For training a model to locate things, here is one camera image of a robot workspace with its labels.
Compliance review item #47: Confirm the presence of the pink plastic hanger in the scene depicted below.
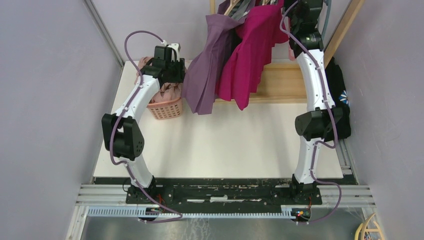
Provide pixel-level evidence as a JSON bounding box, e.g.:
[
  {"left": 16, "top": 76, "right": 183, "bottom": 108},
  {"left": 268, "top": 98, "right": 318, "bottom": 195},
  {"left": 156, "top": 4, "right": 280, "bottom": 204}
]
[{"left": 288, "top": 45, "right": 296, "bottom": 62}]

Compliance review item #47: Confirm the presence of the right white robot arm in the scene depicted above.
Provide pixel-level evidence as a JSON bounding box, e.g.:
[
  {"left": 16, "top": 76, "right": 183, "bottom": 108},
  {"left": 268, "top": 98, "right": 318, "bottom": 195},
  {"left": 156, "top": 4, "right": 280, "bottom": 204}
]
[{"left": 284, "top": 0, "right": 343, "bottom": 204}]

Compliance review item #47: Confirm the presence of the grey slotted cable duct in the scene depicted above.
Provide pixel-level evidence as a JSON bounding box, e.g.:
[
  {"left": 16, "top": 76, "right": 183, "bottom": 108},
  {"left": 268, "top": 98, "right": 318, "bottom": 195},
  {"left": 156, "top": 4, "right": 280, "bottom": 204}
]
[{"left": 86, "top": 206, "right": 311, "bottom": 220}]

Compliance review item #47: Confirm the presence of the pink pleated skirt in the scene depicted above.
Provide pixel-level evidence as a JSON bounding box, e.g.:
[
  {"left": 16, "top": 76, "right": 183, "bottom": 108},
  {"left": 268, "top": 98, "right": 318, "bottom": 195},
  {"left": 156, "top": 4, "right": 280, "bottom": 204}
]
[{"left": 137, "top": 56, "right": 183, "bottom": 104}]

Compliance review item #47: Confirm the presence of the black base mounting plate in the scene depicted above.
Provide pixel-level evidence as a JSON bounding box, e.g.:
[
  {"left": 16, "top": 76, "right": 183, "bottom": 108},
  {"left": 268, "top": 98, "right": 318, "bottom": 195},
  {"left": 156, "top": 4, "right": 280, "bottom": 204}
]
[{"left": 145, "top": 177, "right": 323, "bottom": 214}]

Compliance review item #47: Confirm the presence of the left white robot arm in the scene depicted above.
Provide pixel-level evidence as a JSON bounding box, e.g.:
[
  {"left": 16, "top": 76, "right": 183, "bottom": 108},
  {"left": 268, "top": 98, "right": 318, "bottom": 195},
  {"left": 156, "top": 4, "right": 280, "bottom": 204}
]
[{"left": 101, "top": 43, "right": 185, "bottom": 204}]

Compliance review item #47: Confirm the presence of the wooden hanger on floor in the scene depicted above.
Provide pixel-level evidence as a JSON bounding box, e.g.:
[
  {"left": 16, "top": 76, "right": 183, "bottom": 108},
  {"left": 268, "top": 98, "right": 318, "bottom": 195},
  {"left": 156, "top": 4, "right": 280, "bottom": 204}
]
[{"left": 353, "top": 213, "right": 386, "bottom": 240}]

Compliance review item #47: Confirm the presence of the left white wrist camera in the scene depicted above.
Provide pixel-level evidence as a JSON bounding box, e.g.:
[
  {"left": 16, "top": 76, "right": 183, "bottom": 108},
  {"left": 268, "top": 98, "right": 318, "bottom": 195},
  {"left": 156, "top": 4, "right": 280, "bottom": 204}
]
[{"left": 161, "top": 40, "right": 181, "bottom": 62}]

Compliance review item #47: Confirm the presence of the wooden clothes rack frame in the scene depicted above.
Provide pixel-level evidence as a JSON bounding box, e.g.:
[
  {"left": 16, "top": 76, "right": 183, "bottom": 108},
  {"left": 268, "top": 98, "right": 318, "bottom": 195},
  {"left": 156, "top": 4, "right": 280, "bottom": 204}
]
[{"left": 209, "top": 0, "right": 366, "bottom": 104}]

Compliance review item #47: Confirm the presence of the magenta skirt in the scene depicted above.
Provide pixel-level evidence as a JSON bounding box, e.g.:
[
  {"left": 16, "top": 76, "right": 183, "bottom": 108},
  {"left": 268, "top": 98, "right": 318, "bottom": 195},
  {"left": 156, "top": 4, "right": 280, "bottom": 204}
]
[{"left": 215, "top": 0, "right": 289, "bottom": 111}]

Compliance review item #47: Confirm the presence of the purple cable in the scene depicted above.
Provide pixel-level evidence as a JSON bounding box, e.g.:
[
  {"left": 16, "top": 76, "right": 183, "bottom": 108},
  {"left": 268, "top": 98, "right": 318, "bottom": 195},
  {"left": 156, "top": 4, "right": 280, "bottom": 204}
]
[
  {"left": 279, "top": 0, "right": 343, "bottom": 226},
  {"left": 109, "top": 30, "right": 184, "bottom": 224}
]

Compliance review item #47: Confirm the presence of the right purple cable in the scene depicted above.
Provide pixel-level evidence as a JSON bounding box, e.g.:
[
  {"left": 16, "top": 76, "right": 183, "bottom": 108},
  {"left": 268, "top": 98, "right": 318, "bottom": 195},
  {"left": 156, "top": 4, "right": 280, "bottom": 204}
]
[{"left": 279, "top": 0, "right": 343, "bottom": 226}]

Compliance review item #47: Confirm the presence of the orange plastic basket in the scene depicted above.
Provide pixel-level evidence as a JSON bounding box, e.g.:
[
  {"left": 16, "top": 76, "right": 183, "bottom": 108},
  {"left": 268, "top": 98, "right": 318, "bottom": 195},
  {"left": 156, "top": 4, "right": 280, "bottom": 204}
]
[{"left": 147, "top": 97, "right": 183, "bottom": 120}]

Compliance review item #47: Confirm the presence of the purple pleated skirt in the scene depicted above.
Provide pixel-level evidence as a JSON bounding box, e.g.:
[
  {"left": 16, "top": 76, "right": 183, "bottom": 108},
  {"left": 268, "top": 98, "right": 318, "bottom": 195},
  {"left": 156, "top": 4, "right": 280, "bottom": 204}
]
[{"left": 181, "top": 0, "right": 256, "bottom": 115}]

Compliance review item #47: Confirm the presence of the beige wooden hanger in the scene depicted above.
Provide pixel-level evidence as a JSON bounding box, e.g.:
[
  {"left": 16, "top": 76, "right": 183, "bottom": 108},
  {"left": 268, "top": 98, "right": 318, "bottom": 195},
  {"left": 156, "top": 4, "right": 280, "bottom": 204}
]
[{"left": 224, "top": 0, "right": 241, "bottom": 16}]

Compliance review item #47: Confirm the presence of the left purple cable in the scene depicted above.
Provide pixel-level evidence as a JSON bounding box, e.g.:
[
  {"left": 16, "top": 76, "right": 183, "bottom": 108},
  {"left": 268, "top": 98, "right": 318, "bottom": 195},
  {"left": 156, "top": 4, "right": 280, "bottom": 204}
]
[{"left": 109, "top": 30, "right": 184, "bottom": 224}]

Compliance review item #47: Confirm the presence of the blue-grey plastic hanger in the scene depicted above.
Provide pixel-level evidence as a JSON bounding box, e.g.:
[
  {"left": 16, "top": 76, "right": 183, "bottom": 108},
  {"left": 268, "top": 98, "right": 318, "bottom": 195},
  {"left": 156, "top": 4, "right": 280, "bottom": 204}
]
[{"left": 321, "top": 0, "right": 332, "bottom": 42}]

